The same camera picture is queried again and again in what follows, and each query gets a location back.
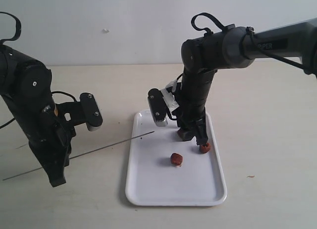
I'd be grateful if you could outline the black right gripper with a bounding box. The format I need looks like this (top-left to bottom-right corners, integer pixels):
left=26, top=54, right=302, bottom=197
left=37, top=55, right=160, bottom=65
left=177, top=110, right=208, bottom=145

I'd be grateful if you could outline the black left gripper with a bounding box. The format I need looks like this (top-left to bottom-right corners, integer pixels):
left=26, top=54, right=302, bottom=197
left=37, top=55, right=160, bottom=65
left=27, top=100, right=79, bottom=187

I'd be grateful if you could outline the red-brown food piece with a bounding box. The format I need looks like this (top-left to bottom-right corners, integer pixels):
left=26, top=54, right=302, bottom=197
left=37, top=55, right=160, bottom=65
left=170, top=153, right=183, bottom=166
left=177, top=128, right=195, bottom=141
left=199, top=142, right=211, bottom=154

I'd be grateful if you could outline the thin metal skewer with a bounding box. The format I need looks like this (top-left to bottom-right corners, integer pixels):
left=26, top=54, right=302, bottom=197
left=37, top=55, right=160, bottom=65
left=2, top=131, right=155, bottom=181

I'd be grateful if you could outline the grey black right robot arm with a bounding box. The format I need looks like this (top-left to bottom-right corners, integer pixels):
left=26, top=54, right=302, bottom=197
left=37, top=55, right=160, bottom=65
left=173, top=13, right=317, bottom=145

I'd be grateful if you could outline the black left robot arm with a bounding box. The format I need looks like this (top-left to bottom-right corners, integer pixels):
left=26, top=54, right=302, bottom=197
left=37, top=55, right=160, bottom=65
left=0, top=45, right=74, bottom=187

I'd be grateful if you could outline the white rectangular plastic tray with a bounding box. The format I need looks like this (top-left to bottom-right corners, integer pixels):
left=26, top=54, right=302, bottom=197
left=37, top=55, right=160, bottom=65
left=125, top=110, right=227, bottom=207

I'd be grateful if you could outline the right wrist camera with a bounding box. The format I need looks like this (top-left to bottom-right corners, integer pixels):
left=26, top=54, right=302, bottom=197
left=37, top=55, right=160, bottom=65
left=148, top=88, right=168, bottom=127

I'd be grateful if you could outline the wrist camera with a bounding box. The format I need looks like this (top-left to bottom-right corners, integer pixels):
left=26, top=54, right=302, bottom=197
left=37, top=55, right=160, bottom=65
left=79, top=93, right=103, bottom=131
left=148, top=88, right=168, bottom=127

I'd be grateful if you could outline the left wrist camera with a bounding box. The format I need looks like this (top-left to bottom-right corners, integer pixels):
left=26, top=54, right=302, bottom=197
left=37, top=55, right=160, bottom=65
left=79, top=93, right=103, bottom=131

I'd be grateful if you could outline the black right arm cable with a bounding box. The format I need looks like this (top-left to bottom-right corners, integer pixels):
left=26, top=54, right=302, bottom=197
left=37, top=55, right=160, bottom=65
left=190, top=12, right=313, bottom=73

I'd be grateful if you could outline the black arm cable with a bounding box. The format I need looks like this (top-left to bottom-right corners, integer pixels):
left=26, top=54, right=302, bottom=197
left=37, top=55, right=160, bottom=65
left=190, top=12, right=313, bottom=73
left=0, top=11, right=22, bottom=43

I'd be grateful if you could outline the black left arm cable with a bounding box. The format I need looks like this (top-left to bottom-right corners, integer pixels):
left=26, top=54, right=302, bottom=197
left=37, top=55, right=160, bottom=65
left=0, top=11, right=22, bottom=43

